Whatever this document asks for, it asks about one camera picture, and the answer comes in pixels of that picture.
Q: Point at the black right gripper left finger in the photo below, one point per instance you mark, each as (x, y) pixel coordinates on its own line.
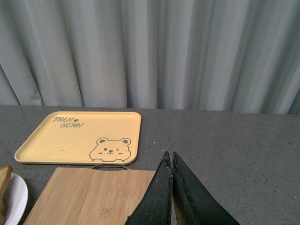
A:
(155, 208)

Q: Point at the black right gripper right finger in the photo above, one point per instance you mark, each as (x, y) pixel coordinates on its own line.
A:
(193, 203)

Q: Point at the white round plate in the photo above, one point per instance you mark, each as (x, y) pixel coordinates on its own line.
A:
(15, 199)

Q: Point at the bread slice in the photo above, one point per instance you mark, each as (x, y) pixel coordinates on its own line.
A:
(5, 175)

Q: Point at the metal board hanging loop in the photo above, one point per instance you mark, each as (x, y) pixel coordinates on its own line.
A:
(109, 167)

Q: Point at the yellow bear tray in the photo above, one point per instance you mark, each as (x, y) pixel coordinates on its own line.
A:
(83, 138)

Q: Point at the bamboo cutting board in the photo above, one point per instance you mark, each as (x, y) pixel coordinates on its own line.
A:
(79, 196)

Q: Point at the grey curtain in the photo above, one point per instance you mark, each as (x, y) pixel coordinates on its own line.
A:
(237, 55)

